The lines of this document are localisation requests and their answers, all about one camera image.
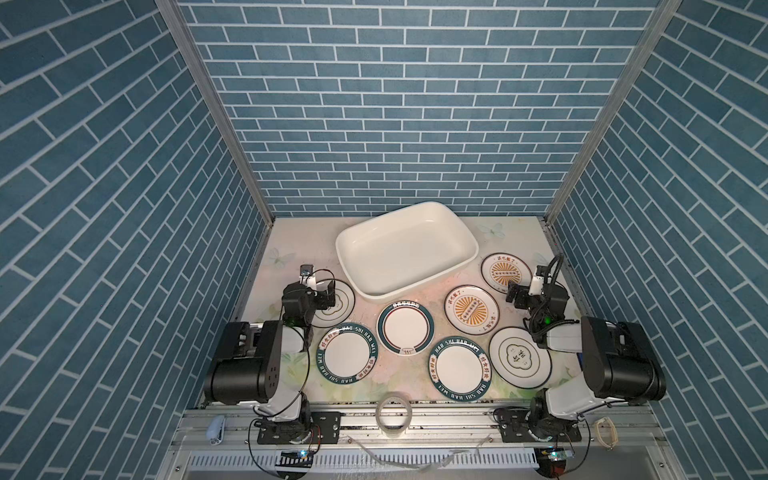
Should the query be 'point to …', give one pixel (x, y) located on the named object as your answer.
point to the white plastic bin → (387, 251)
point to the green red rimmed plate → (405, 327)
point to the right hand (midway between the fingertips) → (525, 280)
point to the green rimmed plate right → (460, 368)
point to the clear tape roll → (394, 433)
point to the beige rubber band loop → (602, 420)
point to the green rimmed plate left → (347, 353)
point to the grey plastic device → (215, 429)
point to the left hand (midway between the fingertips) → (318, 280)
